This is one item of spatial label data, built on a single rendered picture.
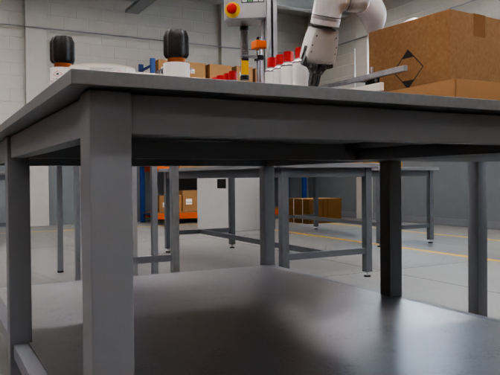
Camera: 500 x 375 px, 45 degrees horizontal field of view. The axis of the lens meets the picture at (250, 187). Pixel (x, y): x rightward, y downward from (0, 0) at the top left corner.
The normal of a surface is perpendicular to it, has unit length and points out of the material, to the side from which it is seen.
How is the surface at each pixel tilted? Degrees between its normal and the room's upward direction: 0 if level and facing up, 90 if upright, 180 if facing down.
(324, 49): 112
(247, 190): 90
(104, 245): 90
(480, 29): 90
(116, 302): 90
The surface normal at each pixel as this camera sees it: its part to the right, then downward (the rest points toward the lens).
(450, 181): -0.88, 0.01
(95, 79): 0.47, 0.01
